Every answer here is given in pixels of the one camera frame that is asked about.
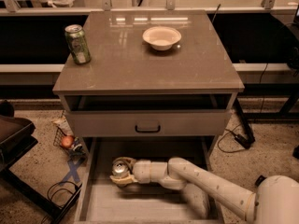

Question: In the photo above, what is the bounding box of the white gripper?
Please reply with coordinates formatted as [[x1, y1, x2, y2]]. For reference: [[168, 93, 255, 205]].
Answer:
[[110, 157, 151, 186]]

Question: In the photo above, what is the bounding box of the silver 7up can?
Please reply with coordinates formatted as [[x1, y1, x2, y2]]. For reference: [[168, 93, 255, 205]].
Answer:
[[111, 160, 130, 187]]

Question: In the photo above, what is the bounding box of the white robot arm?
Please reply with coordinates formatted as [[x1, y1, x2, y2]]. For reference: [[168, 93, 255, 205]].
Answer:
[[110, 157, 299, 224]]

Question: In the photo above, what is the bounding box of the open middle drawer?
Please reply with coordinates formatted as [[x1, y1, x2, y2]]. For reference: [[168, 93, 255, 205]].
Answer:
[[75, 137, 223, 224]]

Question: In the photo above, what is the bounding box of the grey top drawer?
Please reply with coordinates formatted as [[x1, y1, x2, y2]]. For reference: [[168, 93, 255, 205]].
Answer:
[[65, 111, 231, 137]]

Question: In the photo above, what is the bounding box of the grey drawer cabinet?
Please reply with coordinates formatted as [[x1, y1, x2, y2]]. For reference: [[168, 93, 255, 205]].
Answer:
[[53, 10, 244, 150]]

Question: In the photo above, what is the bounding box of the green soda can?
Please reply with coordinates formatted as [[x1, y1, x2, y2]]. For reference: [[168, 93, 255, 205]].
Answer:
[[64, 24, 92, 64]]

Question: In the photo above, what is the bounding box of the blue tape cross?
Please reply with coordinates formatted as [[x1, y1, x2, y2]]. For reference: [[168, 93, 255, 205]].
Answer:
[[60, 158, 85, 186]]

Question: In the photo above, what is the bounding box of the red apple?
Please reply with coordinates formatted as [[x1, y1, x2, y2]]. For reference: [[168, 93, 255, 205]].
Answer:
[[61, 135, 74, 149]]

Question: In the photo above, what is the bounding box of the black office chair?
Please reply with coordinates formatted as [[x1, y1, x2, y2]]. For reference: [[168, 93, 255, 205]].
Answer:
[[0, 100, 81, 224]]

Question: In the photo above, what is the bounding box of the black chair leg caster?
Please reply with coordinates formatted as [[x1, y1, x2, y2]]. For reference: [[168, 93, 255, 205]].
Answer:
[[255, 175, 266, 187]]

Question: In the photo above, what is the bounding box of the white bowl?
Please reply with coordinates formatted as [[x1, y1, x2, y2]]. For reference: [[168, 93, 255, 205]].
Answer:
[[142, 26, 181, 51]]

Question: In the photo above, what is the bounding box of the black drawer handle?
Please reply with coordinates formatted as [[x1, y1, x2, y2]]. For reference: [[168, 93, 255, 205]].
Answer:
[[135, 125, 161, 133]]

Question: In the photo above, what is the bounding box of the black wire basket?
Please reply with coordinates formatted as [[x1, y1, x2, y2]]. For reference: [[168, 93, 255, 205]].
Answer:
[[53, 129, 85, 157]]

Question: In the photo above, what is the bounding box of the black floor cable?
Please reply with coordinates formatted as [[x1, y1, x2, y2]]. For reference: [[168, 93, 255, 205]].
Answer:
[[40, 180, 80, 224]]

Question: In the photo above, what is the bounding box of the black power adapter cable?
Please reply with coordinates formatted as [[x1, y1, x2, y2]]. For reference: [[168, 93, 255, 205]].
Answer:
[[216, 122, 254, 154]]

